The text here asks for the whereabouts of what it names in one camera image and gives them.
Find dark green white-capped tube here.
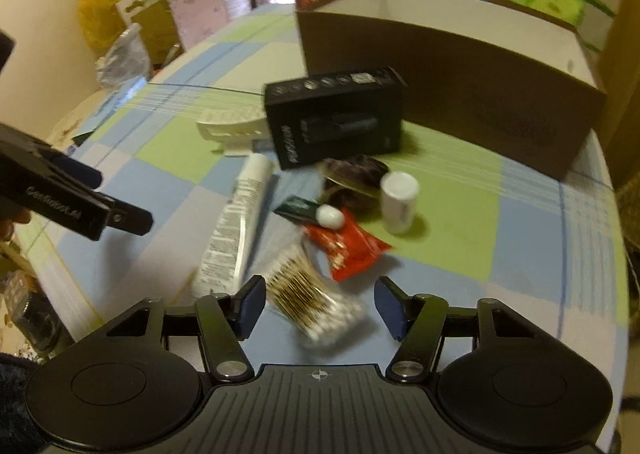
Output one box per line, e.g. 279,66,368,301
272,196,345,229

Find pack of cotton swabs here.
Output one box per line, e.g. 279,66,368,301
250,234,366,347

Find red snack packet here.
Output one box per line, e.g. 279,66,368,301
304,211,393,283

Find yellow plastic bag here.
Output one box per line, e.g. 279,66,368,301
77,0,136,52

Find person's left hand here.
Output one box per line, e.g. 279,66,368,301
0,214,32,242

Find clear plastic bag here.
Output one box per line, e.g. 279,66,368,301
95,24,153,89

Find brown and white carton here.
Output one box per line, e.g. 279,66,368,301
115,0,181,65

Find quilted beige chair cover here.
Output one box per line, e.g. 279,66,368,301
616,179,640,245

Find brown cardboard box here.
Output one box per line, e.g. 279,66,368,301
295,0,608,182

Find dark blue cloth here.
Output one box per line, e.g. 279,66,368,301
0,349,46,454

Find white squeeze tube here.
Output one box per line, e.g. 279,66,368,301
190,154,273,299

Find brown hair scrunchie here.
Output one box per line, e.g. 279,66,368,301
317,156,391,209

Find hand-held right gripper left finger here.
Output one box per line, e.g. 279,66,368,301
102,275,267,382

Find checked cloth desktop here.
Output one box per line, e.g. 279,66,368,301
12,1,631,452

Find small white bottle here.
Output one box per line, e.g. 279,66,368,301
380,171,420,235

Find pink paper bag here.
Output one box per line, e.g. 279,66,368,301
167,0,231,52

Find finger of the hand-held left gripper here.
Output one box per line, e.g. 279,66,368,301
42,148,104,189
100,200,154,237

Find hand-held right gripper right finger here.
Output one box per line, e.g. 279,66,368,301
374,276,538,380

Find black product box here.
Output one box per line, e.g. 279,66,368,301
264,66,406,171

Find white hair claw clip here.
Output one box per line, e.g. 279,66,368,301
196,106,268,157

